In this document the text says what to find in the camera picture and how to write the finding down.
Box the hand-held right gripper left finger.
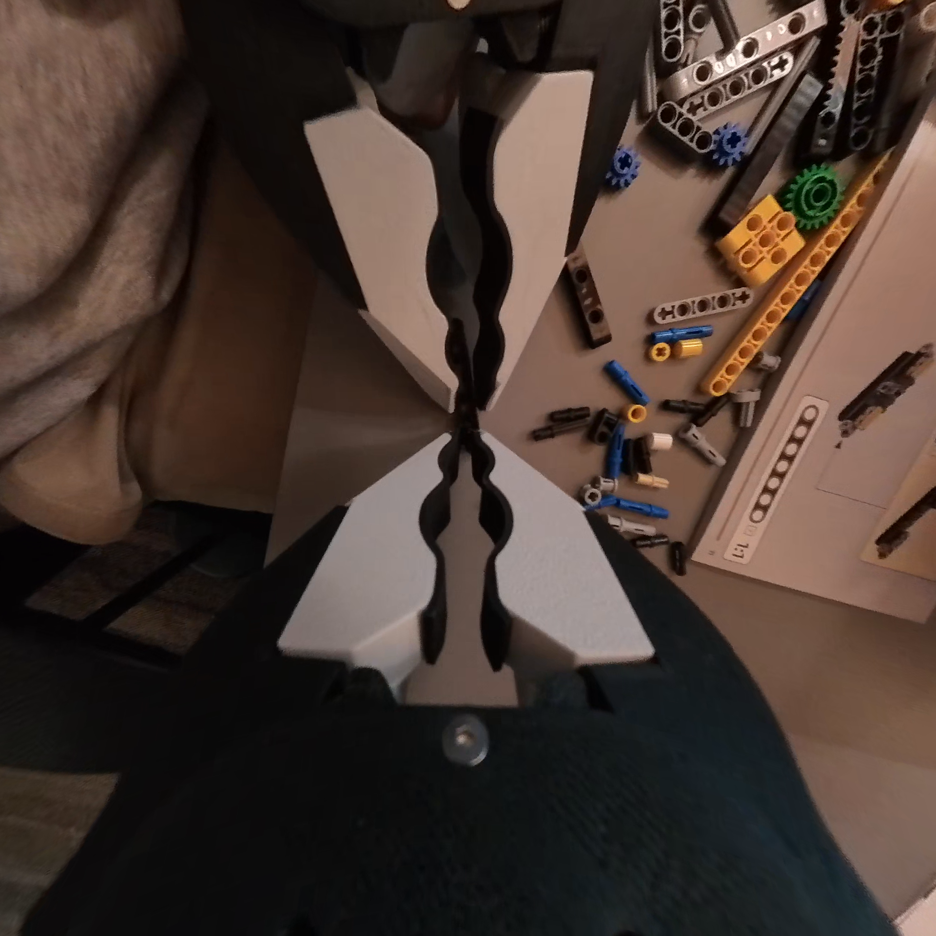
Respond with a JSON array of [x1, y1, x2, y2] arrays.
[[276, 430, 469, 704]]

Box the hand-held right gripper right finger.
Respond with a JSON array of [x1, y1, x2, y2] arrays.
[[468, 431, 657, 708]]

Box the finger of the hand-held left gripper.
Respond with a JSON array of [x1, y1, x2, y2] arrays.
[[302, 69, 476, 414], [459, 57, 595, 412]]

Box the dark grey short lego beam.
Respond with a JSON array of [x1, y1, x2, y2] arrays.
[[654, 100, 716, 152]]

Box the dark grey holed lego beam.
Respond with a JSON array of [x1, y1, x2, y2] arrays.
[[660, 0, 693, 64]]

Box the grey cross-hole lego beam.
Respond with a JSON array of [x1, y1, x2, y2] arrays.
[[680, 47, 802, 111]]

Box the black short lego brick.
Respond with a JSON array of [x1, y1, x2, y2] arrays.
[[565, 252, 614, 349]]

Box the pile of small lego pins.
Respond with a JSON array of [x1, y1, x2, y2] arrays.
[[530, 324, 763, 579]]

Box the light grey long lego beam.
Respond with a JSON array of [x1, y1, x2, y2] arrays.
[[664, 0, 832, 99]]

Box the black long lego beam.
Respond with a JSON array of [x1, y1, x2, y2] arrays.
[[711, 72, 826, 229]]

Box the thin light grey lego liftarm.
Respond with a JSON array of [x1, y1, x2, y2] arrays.
[[653, 289, 754, 325]]

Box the yellow lego block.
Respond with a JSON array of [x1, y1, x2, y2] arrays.
[[715, 194, 806, 288]]

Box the black lego gear rack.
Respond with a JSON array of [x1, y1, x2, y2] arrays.
[[808, 0, 868, 166]]

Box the green lego gear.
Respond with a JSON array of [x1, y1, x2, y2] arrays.
[[777, 164, 842, 232]]

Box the yellow long lego beam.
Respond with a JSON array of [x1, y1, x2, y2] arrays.
[[701, 150, 897, 398]]

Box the black holed lego beam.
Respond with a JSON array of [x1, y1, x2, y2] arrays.
[[848, 6, 911, 156]]

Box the open lego instruction booklet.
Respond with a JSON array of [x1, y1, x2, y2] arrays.
[[691, 124, 936, 624]]

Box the person's tan trousers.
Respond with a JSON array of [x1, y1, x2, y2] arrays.
[[124, 132, 323, 516]]

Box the person's grey sweatshirt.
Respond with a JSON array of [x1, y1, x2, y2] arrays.
[[0, 0, 216, 546]]

